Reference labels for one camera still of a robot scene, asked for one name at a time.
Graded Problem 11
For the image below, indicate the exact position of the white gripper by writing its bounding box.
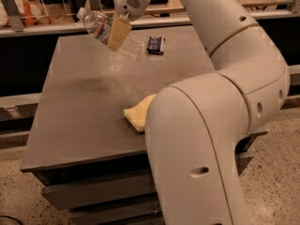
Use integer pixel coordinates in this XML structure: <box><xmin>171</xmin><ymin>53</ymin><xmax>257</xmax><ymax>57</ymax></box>
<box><xmin>108</xmin><ymin>0</ymin><xmax>151</xmax><ymax>51</ymax></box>

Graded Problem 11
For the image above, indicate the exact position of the clear plastic water bottle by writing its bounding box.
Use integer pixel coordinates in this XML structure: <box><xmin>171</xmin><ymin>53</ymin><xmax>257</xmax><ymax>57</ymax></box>
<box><xmin>76</xmin><ymin>7</ymin><xmax>148</xmax><ymax>61</ymax></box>

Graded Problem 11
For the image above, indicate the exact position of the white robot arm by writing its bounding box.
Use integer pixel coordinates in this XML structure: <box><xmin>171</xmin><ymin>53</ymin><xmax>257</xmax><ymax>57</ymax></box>
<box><xmin>145</xmin><ymin>0</ymin><xmax>290</xmax><ymax>225</ymax></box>

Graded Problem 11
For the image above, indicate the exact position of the dark snack bar packet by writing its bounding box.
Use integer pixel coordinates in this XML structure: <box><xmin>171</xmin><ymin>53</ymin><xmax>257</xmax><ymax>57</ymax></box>
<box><xmin>147</xmin><ymin>37</ymin><xmax>165</xmax><ymax>55</ymax></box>

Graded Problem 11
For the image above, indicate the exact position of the yellow sponge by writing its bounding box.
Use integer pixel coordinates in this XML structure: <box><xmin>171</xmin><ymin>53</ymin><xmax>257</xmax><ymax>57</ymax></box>
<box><xmin>124</xmin><ymin>94</ymin><xmax>156</xmax><ymax>132</ymax></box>

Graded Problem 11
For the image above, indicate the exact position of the white orange plastic bag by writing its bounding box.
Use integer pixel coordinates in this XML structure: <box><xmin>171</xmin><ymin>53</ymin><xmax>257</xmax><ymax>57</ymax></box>
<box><xmin>0</xmin><ymin>0</ymin><xmax>43</xmax><ymax>26</ymax></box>

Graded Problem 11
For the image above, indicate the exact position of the grey drawer cabinet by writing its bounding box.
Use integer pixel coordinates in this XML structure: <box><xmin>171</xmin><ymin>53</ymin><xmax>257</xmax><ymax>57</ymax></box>
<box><xmin>21</xmin><ymin>25</ymin><xmax>269</xmax><ymax>225</ymax></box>

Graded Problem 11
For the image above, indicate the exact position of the top drawer with knob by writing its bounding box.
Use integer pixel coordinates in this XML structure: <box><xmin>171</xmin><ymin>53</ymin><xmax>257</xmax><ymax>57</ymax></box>
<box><xmin>41</xmin><ymin>170</ymin><xmax>156</xmax><ymax>210</ymax></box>

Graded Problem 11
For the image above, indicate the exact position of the drawer with knob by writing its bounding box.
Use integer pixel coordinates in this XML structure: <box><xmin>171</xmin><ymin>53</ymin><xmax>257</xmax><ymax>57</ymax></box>
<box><xmin>41</xmin><ymin>170</ymin><xmax>156</xmax><ymax>210</ymax></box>
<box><xmin>70</xmin><ymin>200</ymin><xmax>161</xmax><ymax>225</ymax></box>

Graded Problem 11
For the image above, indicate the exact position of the middle drawer with knob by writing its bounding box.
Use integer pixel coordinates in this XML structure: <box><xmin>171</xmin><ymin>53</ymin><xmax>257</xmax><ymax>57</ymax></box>
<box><xmin>70</xmin><ymin>200</ymin><xmax>161</xmax><ymax>225</ymax></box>

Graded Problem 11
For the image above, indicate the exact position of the black floor cable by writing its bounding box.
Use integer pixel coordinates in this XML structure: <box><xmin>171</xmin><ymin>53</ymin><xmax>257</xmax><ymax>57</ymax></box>
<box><xmin>0</xmin><ymin>215</ymin><xmax>24</xmax><ymax>225</ymax></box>

